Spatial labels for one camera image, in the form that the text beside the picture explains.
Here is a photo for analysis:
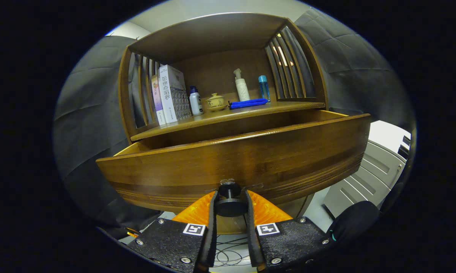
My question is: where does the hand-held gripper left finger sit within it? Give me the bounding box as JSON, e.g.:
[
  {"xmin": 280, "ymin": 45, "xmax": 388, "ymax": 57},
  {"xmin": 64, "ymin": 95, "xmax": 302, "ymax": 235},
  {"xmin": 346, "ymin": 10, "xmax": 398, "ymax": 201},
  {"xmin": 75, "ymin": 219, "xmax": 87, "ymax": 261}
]
[{"xmin": 127, "ymin": 190, "xmax": 218, "ymax": 273}]

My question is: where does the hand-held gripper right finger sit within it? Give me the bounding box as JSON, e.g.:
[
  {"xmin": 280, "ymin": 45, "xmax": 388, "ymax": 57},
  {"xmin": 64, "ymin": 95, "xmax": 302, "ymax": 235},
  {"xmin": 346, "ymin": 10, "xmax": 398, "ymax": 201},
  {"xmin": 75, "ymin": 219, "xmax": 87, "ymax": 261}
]
[{"xmin": 244, "ymin": 189, "xmax": 339, "ymax": 273}]

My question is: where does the wooden drawer with black knob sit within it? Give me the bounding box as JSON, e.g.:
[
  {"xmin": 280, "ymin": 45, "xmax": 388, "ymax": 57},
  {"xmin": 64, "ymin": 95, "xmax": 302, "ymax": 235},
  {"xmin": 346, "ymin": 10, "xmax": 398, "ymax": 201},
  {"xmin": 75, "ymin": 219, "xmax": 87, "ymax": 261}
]
[{"xmin": 96, "ymin": 109, "xmax": 372, "ymax": 218}]

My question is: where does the wooden countertop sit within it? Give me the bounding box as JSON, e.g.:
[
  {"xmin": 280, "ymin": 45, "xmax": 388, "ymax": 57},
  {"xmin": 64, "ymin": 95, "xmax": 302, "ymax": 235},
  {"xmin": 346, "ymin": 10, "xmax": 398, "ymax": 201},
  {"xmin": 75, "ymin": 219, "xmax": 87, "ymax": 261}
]
[{"xmin": 130, "ymin": 100, "xmax": 326, "ymax": 142}]

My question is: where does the white side cabinet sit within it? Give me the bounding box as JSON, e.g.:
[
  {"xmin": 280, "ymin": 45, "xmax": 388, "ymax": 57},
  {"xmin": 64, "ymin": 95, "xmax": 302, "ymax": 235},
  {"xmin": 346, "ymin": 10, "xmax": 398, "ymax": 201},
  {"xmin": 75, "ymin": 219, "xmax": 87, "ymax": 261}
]
[{"xmin": 322, "ymin": 120, "xmax": 412, "ymax": 221}]

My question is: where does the brown wooden cabinet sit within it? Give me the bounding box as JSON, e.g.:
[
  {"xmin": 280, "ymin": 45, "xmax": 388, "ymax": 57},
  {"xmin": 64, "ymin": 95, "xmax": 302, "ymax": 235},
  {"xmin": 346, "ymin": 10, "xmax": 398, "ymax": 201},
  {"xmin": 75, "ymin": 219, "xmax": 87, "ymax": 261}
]
[{"xmin": 118, "ymin": 12, "xmax": 329, "ymax": 235}]

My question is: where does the dark rounded object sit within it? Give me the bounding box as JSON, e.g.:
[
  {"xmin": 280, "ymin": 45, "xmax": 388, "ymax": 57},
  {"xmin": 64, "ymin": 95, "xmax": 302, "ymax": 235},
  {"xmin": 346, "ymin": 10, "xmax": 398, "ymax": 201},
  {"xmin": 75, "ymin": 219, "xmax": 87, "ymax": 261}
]
[{"xmin": 326, "ymin": 201, "xmax": 381, "ymax": 245}]

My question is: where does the small white blue-capped bottle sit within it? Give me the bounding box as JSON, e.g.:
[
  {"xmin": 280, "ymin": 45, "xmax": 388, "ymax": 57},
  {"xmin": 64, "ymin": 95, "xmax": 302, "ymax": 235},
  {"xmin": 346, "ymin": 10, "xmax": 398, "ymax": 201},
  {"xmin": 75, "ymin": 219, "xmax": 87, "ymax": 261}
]
[{"xmin": 189, "ymin": 86, "xmax": 204, "ymax": 116}]

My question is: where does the folded blue cloth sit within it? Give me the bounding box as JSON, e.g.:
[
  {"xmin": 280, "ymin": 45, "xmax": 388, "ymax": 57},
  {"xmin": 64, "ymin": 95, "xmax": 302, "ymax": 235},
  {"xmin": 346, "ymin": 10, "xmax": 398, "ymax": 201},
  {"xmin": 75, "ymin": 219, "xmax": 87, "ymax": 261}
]
[{"xmin": 228, "ymin": 98, "xmax": 269, "ymax": 110}]

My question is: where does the beige lidded teacup with saucer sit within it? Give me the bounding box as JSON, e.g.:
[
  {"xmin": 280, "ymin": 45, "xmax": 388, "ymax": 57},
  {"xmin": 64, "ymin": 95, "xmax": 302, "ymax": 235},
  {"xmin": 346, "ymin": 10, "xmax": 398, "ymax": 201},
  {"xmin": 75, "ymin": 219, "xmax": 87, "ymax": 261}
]
[{"xmin": 206, "ymin": 93, "xmax": 226, "ymax": 112}]

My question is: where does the pink book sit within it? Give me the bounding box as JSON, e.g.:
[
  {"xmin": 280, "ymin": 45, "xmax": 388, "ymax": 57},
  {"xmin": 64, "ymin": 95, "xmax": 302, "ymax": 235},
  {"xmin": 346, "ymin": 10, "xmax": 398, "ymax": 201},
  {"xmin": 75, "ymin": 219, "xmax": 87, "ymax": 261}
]
[{"xmin": 151, "ymin": 74, "xmax": 167, "ymax": 127}]

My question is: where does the thick white book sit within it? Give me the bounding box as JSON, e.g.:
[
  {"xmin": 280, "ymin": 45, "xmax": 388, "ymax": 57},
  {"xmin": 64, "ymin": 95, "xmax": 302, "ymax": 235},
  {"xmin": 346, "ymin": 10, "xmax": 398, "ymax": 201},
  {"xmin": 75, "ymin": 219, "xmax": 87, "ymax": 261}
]
[{"xmin": 159, "ymin": 64, "xmax": 193, "ymax": 124}]

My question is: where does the white pump bottle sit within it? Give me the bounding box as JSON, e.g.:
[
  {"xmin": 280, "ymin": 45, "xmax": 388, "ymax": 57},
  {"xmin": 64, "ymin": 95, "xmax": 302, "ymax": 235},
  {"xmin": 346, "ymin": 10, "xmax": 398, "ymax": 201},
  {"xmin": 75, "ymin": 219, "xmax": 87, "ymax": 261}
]
[{"xmin": 233, "ymin": 68, "xmax": 251, "ymax": 102}]

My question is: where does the clear blue bottle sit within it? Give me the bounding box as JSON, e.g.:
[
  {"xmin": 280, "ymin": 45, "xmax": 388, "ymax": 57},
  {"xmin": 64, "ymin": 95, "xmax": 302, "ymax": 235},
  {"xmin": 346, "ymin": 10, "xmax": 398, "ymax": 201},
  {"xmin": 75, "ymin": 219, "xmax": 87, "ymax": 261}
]
[{"xmin": 258, "ymin": 75, "xmax": 270, "ymax": 102}]

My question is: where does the tangle of black cables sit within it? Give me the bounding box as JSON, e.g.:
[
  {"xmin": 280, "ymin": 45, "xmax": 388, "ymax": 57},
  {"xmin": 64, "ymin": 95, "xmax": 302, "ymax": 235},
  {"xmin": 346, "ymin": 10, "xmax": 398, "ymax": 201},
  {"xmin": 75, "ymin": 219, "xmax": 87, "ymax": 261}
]
[{"xmin": 212, "ymin": 233, "xmax": 259, "ymax": 268}]

